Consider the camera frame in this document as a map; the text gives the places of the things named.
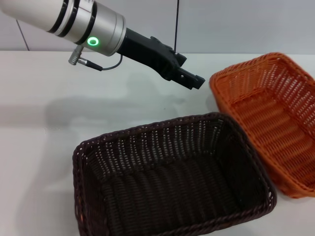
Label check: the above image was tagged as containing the dark brown woven basket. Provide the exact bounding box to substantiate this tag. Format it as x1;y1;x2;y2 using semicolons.
72;112;278;236

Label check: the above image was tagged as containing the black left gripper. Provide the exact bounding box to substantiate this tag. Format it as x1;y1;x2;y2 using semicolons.
117;28;206;90

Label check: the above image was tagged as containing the orange woven basket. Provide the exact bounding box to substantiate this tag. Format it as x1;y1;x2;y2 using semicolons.
209;52;315;199

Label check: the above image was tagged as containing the black cable with metal plug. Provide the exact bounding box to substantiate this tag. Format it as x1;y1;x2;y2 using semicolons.
68;46;124;72

